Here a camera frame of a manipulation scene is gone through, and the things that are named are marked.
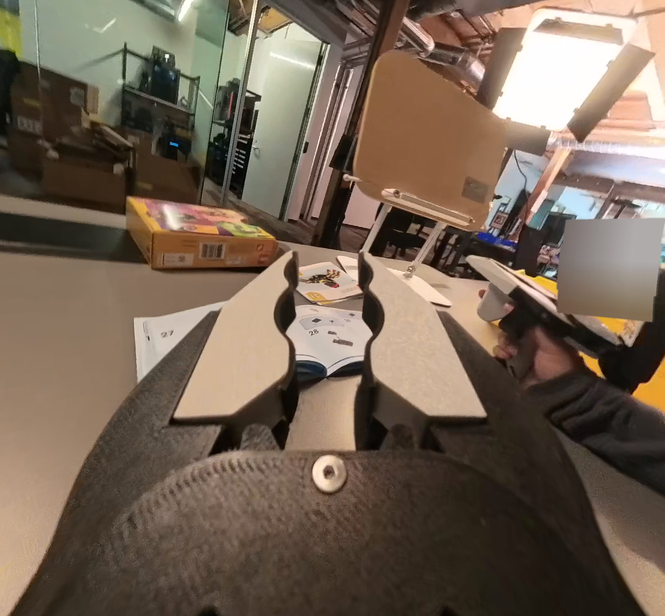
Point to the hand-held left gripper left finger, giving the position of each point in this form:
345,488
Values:
239,366

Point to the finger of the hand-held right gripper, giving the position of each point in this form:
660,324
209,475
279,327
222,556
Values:
509,275

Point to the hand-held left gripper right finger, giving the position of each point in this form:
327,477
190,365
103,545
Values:
421,366

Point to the instruction booklet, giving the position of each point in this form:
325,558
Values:
317,325
327,283

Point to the yellow plastic bin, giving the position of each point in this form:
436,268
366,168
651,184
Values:
649,397

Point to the orange cardboard lego box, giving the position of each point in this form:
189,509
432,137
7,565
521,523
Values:
176,252

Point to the person's right hand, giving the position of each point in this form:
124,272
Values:
556,361

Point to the closed instruction booklet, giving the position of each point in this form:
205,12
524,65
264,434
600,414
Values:
327,283

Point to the wooden desk lamp white base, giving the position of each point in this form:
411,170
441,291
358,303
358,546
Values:
426,132

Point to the bright studio light panel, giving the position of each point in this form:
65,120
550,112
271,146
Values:
561,75

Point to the dark teal desk pad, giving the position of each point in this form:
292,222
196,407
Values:
62,236

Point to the white door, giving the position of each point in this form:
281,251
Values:
285,132

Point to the pile of cardboard boxes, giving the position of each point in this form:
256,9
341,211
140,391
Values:
78,158

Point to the black metal equipment rack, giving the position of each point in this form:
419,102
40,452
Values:
161,96

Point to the yellow paper sign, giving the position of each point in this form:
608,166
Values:
9,31

